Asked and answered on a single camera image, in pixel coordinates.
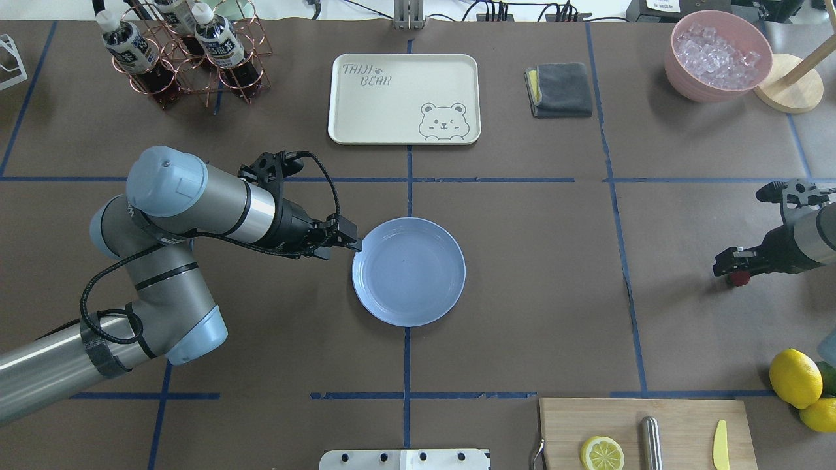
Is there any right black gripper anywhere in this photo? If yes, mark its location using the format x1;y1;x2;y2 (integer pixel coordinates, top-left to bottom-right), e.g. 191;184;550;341
714;178;835;279

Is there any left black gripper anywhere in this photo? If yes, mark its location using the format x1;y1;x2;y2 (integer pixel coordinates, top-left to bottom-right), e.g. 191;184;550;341
238;151;363;260

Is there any red strawberry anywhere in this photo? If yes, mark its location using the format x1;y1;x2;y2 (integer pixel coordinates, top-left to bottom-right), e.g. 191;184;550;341
726;270;752;287

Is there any blue plate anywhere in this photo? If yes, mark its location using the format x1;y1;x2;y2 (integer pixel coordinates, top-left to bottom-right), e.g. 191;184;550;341
351;217;468;328

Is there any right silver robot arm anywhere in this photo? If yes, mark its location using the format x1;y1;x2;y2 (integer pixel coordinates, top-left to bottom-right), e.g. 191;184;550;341
713;178;835;287

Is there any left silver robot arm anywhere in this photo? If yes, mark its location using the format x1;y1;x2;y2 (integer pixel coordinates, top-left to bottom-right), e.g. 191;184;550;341
1;146;363;424

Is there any yellow lemon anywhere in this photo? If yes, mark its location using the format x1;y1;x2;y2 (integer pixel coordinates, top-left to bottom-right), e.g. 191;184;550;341
798;398;835;433
769;348;824;410

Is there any cream bear tray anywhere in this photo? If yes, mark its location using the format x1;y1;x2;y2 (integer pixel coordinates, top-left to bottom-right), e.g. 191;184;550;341
327;54;481;145

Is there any green lime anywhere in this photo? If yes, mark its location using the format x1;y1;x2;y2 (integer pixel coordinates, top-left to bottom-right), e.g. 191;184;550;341
816;361;836;398

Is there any wooden cutting board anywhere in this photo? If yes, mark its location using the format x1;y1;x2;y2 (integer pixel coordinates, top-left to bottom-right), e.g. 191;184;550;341
538;398;760;470

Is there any wooden cup stand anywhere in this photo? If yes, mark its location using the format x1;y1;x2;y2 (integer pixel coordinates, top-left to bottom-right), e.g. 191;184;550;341
754;35;835;114

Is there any yellow plastic knife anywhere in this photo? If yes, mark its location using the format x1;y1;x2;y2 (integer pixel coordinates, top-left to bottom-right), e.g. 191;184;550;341
713;419;730;470

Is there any steel muddler rod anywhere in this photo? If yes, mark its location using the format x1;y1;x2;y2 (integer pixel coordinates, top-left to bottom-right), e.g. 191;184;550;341
640;416;664;469

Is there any pink bowl of ice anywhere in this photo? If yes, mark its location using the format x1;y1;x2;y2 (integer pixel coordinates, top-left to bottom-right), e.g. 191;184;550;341
665;10;773;103

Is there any lemon half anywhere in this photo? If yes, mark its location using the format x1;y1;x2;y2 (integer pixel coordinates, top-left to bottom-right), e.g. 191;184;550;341
579;435;625;469

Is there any dark drink bottle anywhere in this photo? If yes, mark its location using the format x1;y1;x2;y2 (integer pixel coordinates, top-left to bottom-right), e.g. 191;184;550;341
191;2;262;99
95;9;179;105
152;1;202;51

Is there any grey folded cloth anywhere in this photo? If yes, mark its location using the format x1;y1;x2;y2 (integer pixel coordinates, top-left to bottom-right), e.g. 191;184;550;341
524;62;593;119

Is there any green bowl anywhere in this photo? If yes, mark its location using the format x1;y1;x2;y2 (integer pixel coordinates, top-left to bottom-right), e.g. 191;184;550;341
206;0;257;20

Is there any copper wire bottle rack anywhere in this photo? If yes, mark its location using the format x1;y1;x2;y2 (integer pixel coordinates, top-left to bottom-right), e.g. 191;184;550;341
93;1;273;110

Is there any white wire cup rack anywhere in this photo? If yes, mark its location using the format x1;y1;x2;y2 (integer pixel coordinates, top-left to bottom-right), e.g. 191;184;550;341
1;35;29;90

